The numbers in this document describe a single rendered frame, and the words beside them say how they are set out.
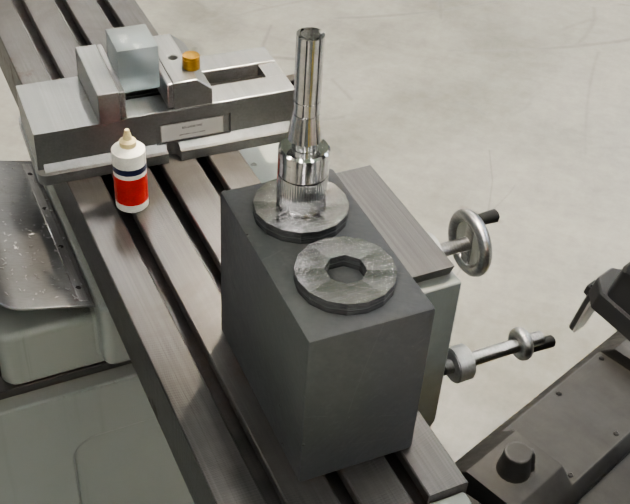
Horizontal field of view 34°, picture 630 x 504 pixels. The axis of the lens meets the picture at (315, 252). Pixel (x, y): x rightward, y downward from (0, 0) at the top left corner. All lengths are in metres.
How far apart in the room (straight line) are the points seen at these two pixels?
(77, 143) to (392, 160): 1.77
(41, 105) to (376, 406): 0.64
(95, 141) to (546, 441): 0.74
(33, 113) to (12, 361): 0.31
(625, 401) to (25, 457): 0.85
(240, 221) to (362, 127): 2.18
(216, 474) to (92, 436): 0.48
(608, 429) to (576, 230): 1.37
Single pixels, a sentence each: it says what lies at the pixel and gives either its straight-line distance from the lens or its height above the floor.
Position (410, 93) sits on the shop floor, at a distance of 3.32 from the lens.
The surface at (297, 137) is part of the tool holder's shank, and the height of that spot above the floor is 1.20.
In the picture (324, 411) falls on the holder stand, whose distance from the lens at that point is 0.93.
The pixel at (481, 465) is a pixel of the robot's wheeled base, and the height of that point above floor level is 0.61.
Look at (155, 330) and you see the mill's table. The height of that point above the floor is 0.92.
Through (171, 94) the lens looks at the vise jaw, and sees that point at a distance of 1.33.
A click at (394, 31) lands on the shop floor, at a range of 3.66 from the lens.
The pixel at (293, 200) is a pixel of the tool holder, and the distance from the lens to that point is 0.95.
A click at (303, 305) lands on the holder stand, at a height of 1.10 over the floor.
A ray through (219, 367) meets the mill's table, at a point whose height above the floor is 0.92.
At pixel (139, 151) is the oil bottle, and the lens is 1.25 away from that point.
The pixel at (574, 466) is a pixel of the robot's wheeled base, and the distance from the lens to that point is 1.49.
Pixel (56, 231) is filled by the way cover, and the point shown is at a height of 0.85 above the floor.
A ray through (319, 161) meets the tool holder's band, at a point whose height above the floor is 1.18.
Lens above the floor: 1.71
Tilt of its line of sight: 40 degrees down
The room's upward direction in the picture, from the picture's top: 4 degrees clockwise
